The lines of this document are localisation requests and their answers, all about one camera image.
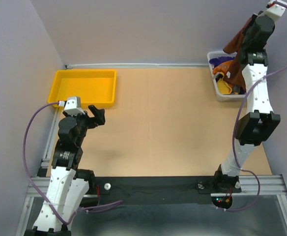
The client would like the yellow plastic tray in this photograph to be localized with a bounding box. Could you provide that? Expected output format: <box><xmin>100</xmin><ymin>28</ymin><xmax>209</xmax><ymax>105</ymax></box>
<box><xmin>47</xmin><ymin>69</ymin><xmax>117</xmax><ymax>108</ymax></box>

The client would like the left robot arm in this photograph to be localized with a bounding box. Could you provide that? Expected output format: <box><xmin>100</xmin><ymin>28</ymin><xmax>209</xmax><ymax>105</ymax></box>
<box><xmin>24</xmin><ymin>105</ymin><xmax>105</xmax><ymax>236</ymax></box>

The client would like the aluminium frame rail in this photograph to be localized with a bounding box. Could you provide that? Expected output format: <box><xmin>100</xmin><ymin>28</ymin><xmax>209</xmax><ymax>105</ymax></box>
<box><xmin>32</xmin><ymin>175</ymin><xmax>287</xmax><ymax>196</ymax></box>

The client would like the grey towel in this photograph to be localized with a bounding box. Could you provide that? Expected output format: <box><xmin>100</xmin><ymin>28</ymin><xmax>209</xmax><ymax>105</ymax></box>
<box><xmin>232</xmin><ymin>85</ymin><xmax>245</xmax><ymax>95</ymax></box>

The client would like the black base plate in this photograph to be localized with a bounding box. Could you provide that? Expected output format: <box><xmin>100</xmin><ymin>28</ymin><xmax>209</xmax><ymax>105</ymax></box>
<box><xmin>67</xmin><ymin>176</ymin><xmax>242</xmax><ymax>212</ymax></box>

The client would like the white plastic basket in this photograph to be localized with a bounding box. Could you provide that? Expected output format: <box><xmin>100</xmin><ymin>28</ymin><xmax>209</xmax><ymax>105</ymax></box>
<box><xmin>207</xmin><ymin>51</ymin><xmax>245</xmax><ymax>102</ymax></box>

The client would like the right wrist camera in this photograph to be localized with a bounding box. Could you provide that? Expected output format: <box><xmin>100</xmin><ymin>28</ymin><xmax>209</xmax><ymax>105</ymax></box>
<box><xmin>262</xmin><ymin>0</ymin><xmax>287</xmax><ymax>21</ymax></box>

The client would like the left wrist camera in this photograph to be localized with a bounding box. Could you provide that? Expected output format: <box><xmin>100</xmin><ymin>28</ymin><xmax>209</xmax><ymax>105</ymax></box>
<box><xmin>57</xmin><ymin>96</ymin><xmax>84</xmax><ymax>117</ymax></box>

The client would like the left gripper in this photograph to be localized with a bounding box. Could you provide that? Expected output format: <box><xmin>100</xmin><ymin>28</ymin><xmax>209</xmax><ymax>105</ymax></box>
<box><xmin>63</xmin><ymin>105</ymin><xmax>105</xmax><ymax>145</ymax></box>

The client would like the yellow towel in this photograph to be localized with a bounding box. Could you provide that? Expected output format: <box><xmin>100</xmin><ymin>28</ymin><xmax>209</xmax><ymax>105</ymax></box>
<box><xmin>217</xmin><ymin>78</ymin><xmax>232</xmax><ymax>95</ymax></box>

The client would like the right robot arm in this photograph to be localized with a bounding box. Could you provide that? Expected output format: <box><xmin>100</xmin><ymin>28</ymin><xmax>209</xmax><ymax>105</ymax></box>
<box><xmin>212</xmin><ymin>14</ymin><xmax>281</xmax><ymax>192</ymax></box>

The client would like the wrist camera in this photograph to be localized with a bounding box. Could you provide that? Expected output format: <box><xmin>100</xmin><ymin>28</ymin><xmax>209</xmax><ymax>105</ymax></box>
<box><xmin>262</xmin><ymin>0</ymin><xmax>287</xmax><ymax>21</ymax></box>
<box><xmin>57</xmin><ymin>96</ymin><xmax>84</xmax><ymax>117</ymax></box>

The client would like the orange towel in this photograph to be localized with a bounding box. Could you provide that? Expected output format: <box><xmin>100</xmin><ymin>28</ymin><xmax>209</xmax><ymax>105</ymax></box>
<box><xmin>212</xmin><ymin>60</ymin><xmax>233</xmax><ymax>78</ymax></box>

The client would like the brown towel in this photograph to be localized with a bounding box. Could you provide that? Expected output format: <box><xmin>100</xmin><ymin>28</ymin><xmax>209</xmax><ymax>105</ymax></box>
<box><xmin>223</xmin><ymin>18</ymin><xmax>252</xmax><ymax>91</ymax></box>

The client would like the purple towel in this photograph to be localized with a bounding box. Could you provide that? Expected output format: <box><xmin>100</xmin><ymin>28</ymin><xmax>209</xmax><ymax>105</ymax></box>
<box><xmin>209</xmin><ymin>56</ymin><xmax>234</xmax><ymax>68</ymax></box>

